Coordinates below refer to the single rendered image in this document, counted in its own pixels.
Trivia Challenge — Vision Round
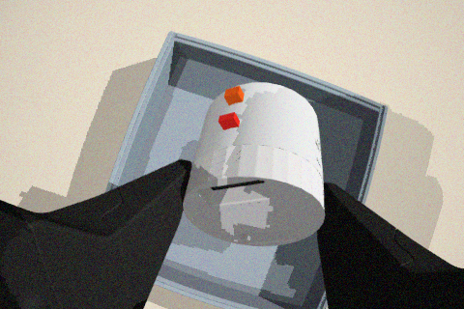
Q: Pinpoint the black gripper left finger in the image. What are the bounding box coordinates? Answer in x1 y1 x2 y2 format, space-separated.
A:
0 158 192 309

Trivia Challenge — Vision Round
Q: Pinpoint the white cylinder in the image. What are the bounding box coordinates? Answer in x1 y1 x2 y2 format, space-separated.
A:
183 82 325 246

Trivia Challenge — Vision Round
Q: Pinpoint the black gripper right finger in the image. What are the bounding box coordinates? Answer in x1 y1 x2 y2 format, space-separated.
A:
317 183 464 309

